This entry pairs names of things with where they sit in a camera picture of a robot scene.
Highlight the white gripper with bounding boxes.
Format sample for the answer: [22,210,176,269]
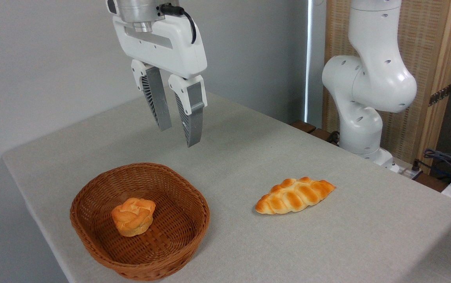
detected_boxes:
[112,15,208,148]

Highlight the braided golden bread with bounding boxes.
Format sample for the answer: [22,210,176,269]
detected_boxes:
[255,176,336,215]

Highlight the round puff bread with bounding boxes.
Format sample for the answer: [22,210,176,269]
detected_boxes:
[111,197,156,237]

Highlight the brown wicker basket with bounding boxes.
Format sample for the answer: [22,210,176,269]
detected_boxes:
[70,162,211,281]

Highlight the dark wooden base board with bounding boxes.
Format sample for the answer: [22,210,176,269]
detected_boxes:
[290,120,341,147]

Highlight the white power strip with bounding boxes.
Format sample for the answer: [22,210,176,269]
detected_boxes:
[390,157,423,180]

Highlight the dark metal screen hinge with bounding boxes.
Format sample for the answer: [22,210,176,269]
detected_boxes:
[429,84,451,107]

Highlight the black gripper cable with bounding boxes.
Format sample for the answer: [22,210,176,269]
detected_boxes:
[159,3,197,44]

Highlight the bundle of black cables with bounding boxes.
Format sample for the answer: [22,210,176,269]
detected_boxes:
[423,148,451,186]

